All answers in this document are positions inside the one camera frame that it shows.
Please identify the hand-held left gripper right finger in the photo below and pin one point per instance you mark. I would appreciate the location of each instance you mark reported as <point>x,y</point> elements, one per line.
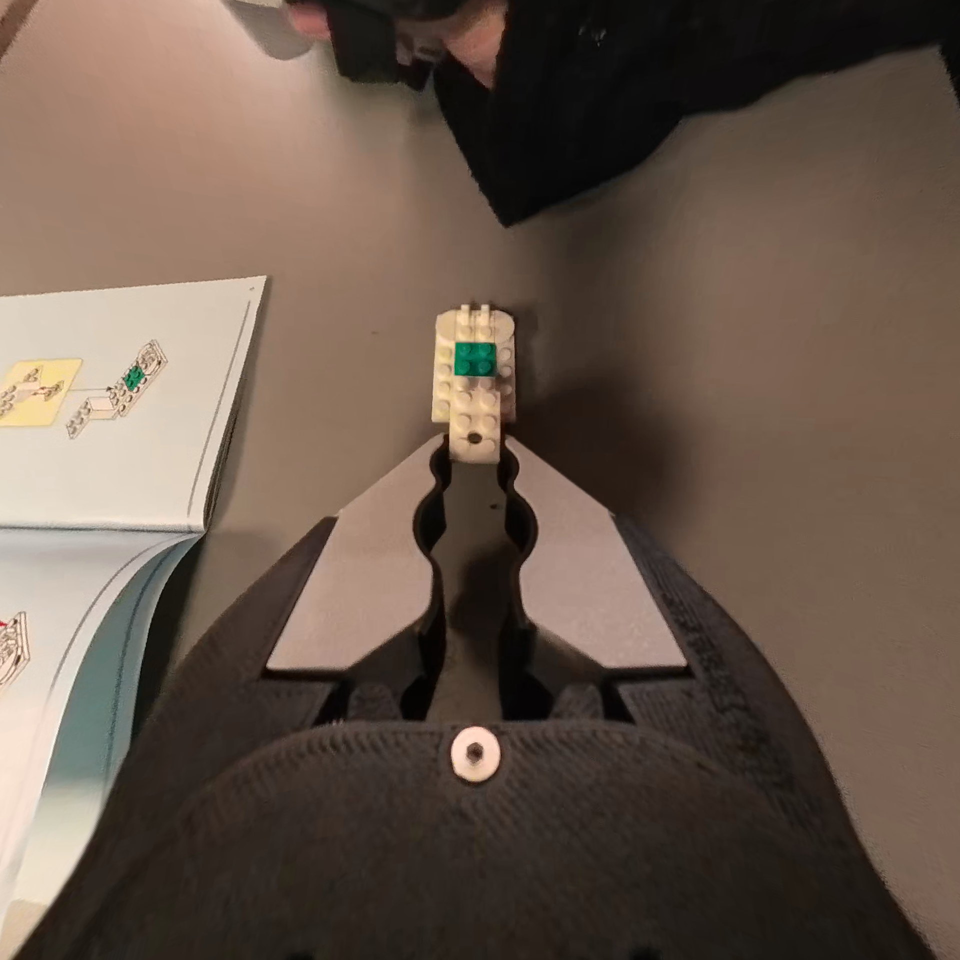
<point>600,592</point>

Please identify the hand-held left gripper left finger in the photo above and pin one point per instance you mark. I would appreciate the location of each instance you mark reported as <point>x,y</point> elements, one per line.
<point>352,592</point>

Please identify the white stepped lego bracket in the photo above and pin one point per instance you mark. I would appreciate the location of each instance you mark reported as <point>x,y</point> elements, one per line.
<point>476,442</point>

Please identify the white lego plate green tile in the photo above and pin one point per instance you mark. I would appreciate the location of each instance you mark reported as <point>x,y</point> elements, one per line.
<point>476,358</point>

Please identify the person's right forearm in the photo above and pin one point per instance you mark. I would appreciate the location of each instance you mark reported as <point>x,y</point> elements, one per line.
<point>675,90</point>

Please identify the lego instruction booklet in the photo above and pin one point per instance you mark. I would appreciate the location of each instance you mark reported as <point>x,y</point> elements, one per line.
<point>112,450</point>

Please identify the person's right hand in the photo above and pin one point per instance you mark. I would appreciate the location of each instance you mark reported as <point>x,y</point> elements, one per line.
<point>476,45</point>

